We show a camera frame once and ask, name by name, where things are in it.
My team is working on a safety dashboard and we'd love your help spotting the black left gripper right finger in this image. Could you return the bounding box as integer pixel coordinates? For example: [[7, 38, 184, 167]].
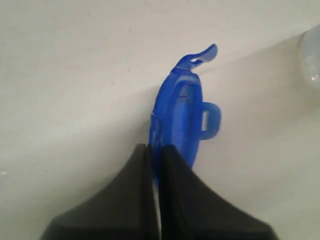
[[158, 145, 278, 240]]

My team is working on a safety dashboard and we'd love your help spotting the blue plastic container lid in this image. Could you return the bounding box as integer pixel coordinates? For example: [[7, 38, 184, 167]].
[[148, 44, 222, 184]]

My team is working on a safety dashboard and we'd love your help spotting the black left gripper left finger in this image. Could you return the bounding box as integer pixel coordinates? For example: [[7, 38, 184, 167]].
[[40, 144, 159, 240]]

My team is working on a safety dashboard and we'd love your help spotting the clear plastic tall container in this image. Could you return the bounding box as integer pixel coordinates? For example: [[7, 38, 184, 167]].
[[298, 24, 320, 91]]

